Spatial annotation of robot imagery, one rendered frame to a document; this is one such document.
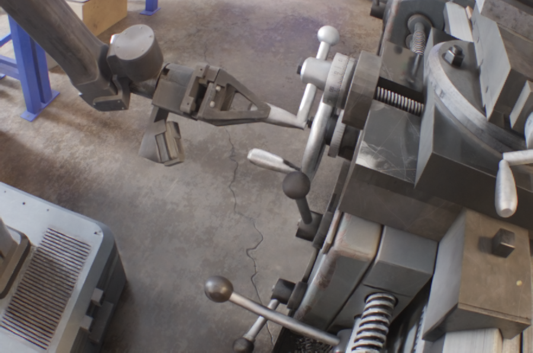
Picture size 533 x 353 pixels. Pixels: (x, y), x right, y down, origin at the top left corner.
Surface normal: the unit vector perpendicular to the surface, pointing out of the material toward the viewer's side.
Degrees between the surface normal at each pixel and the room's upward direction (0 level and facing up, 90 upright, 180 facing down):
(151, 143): 45
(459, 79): 0
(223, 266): 0
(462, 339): 36
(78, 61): 111
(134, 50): 27
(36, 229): 0
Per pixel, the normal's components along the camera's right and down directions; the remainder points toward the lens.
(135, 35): -0.04, -0.36
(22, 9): 0.07, 0.93
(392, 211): -0.33, 0.62
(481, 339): -0.44, -0.77
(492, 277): 0.13, -0.72
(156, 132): -0.15, -0.07
